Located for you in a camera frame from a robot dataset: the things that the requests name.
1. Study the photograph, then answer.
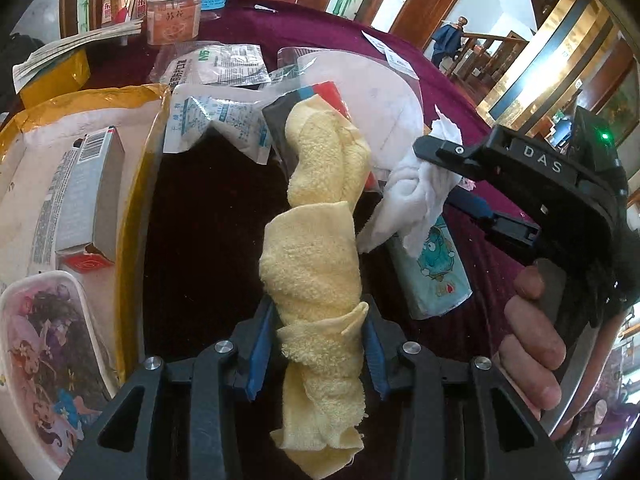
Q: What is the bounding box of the white cloth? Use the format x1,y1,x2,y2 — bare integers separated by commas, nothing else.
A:
356,105,464,259

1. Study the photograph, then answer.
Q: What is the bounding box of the cartoon print clear pouch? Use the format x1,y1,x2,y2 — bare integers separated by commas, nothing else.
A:
1,271,118,479

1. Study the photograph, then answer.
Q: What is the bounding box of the yellow terry towel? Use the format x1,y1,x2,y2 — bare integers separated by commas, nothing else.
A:
259,96,371,479

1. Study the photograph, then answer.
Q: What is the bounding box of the grey product box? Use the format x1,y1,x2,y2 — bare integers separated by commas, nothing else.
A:
28,126,125,274

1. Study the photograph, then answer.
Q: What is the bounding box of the person right hand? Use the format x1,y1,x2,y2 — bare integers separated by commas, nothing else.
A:
494,264,566,419

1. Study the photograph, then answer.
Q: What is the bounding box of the cartoon teal tissue pack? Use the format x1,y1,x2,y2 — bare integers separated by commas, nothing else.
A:
386,217,473,320

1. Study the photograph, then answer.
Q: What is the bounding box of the person in blue jacket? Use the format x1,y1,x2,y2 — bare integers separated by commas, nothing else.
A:
431,16,469,68

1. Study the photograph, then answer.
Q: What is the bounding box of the blue print plastic packet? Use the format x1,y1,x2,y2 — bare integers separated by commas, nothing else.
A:
163,84,277,165

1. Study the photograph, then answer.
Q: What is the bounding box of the maroon tablecloth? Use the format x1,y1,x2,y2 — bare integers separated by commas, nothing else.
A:
89,0,551,480

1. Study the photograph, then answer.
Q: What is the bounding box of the green print wet wipe packet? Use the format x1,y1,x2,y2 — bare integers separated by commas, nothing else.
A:
149,41,271,89

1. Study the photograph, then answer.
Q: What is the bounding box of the yellow padded envelope tray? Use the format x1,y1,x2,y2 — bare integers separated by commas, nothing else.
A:
1,84,170,392

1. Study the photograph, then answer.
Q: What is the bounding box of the clear plastic snack tub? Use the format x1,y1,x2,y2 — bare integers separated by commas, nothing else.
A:
146,0,202,47

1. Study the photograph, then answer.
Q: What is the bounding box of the yellow tape roll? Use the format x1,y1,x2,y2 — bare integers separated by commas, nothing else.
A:
18,49,91,108

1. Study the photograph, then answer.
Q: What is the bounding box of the stack of newspapers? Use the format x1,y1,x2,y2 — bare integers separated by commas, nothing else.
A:
12,20,143,93

